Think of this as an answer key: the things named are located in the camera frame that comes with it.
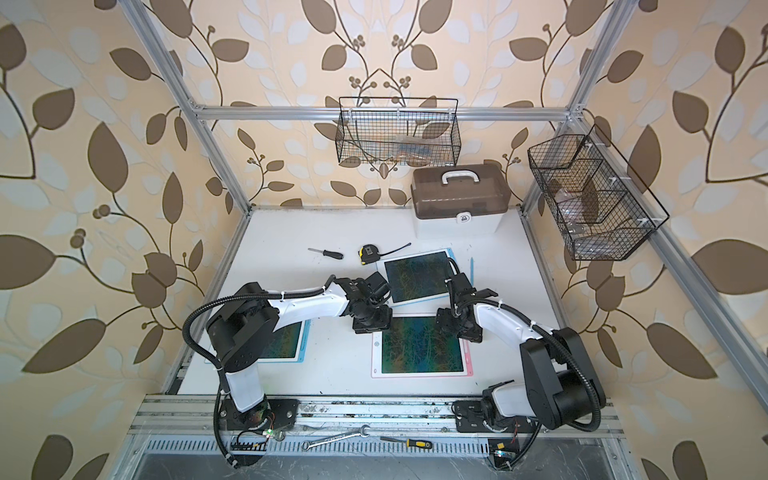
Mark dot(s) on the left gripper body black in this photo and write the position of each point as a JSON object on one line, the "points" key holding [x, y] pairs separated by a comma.
{"points": [[375, 319]]}

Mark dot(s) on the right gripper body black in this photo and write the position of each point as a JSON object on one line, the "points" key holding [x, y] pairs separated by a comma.
{"points": [[449, 319]]}

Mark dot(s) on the pink writing tablet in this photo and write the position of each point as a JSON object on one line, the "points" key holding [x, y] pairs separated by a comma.
{"points": [[414, 347]]}

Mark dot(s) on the blue writing tablet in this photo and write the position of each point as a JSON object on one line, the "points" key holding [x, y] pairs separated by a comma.
{"points": [[417, 277], [287, 345]]}

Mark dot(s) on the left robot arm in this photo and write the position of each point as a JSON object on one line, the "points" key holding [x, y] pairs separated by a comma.
{"points": [[232, 332]]}

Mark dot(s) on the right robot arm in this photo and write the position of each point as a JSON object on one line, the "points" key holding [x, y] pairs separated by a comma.
{"points": [[560, 385]]}

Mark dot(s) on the black yellow tape measure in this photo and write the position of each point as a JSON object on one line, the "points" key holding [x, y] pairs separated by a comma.
{"points": [[370, 253]]}

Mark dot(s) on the brown lid storage box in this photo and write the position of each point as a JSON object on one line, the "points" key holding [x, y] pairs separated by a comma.
{"points": [[458, 201]]}

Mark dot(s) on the yellow black screwdriver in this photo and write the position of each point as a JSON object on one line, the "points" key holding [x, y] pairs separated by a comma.
{"points": [[410, 443]]}

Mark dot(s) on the silver wrench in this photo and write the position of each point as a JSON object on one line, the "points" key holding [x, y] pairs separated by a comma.
{"points": [[360, 432]]}

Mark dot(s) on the black handled screwdriver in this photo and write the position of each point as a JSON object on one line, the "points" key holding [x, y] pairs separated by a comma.
{"points": [[328, 253]]}

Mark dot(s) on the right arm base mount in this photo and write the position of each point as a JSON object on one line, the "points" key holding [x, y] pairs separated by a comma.
{"points": [[476, 416]]}

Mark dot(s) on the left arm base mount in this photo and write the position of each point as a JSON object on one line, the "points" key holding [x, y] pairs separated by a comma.
{"points": [[272, 413]]}

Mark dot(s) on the black wire basket back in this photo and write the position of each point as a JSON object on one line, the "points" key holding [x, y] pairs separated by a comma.
{"points": [[397, 130]]}

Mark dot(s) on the black wire basket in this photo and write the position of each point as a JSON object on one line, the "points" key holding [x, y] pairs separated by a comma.
{"points": [[603, 212], [397, 130]]}

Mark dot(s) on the black wire basket right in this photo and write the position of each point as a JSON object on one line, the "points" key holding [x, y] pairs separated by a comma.
{"points": [[603, 212]]}

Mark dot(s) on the aluminium frame rail front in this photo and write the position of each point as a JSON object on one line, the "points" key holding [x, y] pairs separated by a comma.
{"points": [[314, 416]]}

